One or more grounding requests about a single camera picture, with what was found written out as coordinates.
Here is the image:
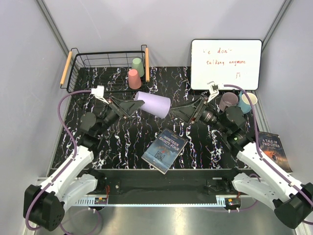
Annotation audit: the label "pink plastic cup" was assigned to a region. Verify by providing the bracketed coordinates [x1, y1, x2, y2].
[128, 69, 142, 90]

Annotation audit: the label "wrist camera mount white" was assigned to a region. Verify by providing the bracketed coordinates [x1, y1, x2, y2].
[207, 81, 224, 102]
[91, 85, 109, 104]

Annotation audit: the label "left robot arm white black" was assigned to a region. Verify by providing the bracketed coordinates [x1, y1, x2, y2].
[23, 97, 145, 231]

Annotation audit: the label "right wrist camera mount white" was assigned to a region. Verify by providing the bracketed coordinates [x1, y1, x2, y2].
[207, 81, 224, 102]

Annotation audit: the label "black marble pattern mat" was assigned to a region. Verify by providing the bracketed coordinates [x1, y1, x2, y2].
[47, 66, 260, 170]

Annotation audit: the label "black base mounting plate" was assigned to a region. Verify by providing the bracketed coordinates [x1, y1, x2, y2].
[79, 168, 252, 195]

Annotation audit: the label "white whiteboard black frame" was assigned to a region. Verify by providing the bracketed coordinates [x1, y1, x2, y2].
[190, 39, 263, 91]

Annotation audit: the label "pink ceramic mug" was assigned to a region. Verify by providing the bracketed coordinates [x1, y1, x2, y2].
[219, 92, 239, 112]

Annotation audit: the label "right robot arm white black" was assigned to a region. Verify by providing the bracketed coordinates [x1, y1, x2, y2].
[170, 97, 313, 229]

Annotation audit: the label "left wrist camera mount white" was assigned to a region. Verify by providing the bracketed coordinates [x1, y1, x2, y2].
[91, 85, 109, 104]

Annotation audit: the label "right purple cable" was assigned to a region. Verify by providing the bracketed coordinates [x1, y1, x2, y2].
[224, 84, 313, 225]

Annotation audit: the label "Nineteen Eighty-Four book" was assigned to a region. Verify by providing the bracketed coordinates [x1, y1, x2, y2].
[141, 129, 187, 174]

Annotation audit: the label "green plastic cup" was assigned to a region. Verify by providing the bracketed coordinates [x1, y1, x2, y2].
[132, 57, 144, 77]

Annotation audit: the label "purple cable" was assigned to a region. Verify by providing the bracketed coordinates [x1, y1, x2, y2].
[224, 84, 313, 225]
[25, 90, 101, 235]

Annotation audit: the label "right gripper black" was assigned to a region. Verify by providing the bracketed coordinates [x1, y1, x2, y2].
[169, 94, 229, 134]

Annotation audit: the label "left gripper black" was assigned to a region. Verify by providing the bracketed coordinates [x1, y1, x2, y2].
[96, 96, 144, 136]

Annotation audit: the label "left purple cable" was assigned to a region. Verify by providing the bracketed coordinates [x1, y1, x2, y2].
[25, 90, 101, 235]

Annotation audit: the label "purple plastic cup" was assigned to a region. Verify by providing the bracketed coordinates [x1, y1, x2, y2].
[134, 91, 171, 118]

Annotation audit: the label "light blue mug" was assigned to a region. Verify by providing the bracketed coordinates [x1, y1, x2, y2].
[238, 92, 258, 114]

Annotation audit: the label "Tale of Two Cities book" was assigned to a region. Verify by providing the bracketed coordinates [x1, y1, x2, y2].
[258, 132, 292, 173]

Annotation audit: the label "black wire dish rack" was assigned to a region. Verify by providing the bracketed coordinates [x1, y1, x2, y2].
[60, 44, 149, 93]

